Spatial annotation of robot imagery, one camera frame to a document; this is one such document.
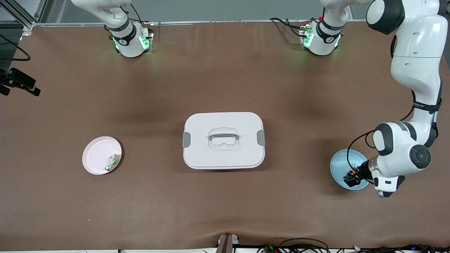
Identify green and white small component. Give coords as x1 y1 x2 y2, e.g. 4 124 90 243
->
105 154 121 172

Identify orange and black switch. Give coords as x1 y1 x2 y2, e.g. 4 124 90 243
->
344 169 357 187

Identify black base cable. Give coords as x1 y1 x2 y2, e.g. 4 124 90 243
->
269 17 308 37

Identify aluminium frame post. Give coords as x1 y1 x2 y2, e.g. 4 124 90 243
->
421 0 450 28
0 0 48 35

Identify camera stand post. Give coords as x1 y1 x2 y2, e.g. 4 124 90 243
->
216 233 239 253

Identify pink round plate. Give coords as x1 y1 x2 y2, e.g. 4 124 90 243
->
82 136 122 175

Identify tangled black cables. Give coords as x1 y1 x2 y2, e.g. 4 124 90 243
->
257 238 450 253

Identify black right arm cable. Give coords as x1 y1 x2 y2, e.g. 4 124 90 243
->
0 33 31 61

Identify light blue round plate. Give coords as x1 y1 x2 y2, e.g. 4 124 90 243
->
330 149 372 191

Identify white lidded storage box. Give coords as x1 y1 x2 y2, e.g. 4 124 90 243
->
182 112 266 170

